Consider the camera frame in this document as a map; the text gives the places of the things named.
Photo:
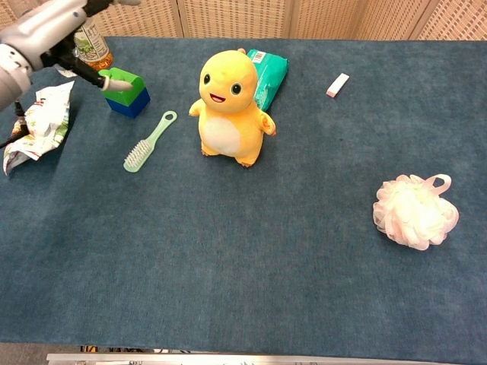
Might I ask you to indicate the white pink eraser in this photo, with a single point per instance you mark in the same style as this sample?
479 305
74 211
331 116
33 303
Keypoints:
338 86

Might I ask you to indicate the teal wet wipes pack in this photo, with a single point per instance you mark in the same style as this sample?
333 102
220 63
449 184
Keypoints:
271 78

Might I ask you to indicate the white snack bag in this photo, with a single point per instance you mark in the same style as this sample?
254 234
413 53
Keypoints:
40 125

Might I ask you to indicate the blue table cloth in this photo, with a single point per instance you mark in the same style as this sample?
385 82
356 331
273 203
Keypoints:
243 228

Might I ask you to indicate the aluminium frame rail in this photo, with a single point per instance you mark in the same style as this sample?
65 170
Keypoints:
228 359

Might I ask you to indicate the green toy building block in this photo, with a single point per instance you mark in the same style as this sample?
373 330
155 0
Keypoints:
123 85

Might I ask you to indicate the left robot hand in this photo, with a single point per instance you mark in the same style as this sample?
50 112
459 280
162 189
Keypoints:
57 34

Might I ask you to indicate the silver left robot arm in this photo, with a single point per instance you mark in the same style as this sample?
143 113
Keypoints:
9 81

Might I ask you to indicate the light green plastic brush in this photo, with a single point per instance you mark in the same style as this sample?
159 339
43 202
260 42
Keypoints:
148 144

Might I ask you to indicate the pink mesh bath pouf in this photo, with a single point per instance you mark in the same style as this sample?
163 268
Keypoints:
414 213

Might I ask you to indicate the wicker folding screen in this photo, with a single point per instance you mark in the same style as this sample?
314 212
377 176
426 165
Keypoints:
266 17

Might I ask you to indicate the amber tea bottle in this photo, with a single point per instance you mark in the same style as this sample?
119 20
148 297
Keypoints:
93 47

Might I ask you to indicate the blue plastic block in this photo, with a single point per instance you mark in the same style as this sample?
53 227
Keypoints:
131 104

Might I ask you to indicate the yellow plush duck toy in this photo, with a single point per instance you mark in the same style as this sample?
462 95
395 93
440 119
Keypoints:
230 110

